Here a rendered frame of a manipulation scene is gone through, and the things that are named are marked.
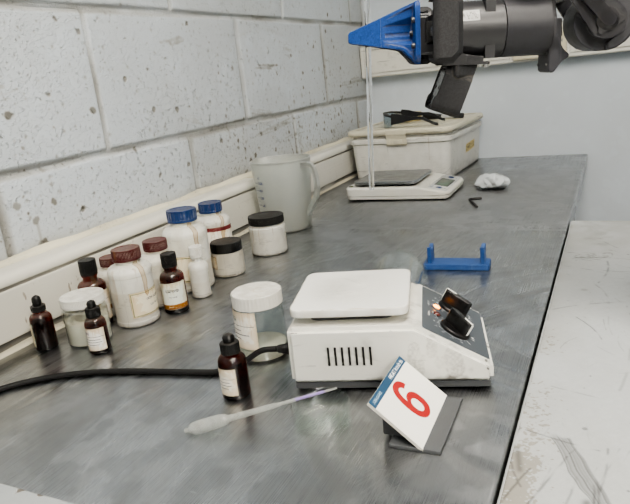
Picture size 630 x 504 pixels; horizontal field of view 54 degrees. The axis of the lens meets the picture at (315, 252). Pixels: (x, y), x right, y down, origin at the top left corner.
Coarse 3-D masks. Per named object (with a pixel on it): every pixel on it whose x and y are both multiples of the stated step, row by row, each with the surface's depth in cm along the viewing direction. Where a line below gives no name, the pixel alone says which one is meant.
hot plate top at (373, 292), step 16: (336, 272) 72; (352, 272) 71; (368, 272) 70; (384, 272) 70; (400, 272) 69; (304, 288) 67; (320, 288) 67; (336, 288) 66; (352, 288) 66; (368, 288) 65; (384, 288) 65; (400, 288) 64; (304, 304) 63; (320, 304) 62; (336, 304) 62; (352, 304) 61; (368, 304) 61; (384, 304) 60; (400, 304) 60
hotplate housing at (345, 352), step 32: (416, 288) 70; (320, 320) 63; (352, 320) 62; (384, 320) 61; (416, 320) 61; (288, 352) 66; (320, 352) 62; (352, 352) 61; (384, 352) 60; (416, 352) 60; (448, 352) 59; (320, 384) 63; (352, 384) 62; (448, 384) 61; (480, 384) 60
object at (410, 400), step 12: (408, 372) 58; (396, 384) 56; (408, 384) 57; (420, 384) 58; (384, 396) 54; (396, 396) 55; (408, 396) 56; (420, 396) 57; (432, 396) 58; (384, 408) 52; (396, 408) 53; (408, 408) 54; (420, 408) 55; (432, 408) 56; (396, 420) 52; (408, 420) 53; (420, 420) 54; (408, 432) 52; (420, 432) 53
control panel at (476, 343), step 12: (432, 300) 68; (432, 312) 64; (444, 312) 66; (468, 312) 69; (432, 324) 61; (480, 324) 67; (444, 336) 60; (480, 336) 64; (468, 348) 60; (480, 348) 61
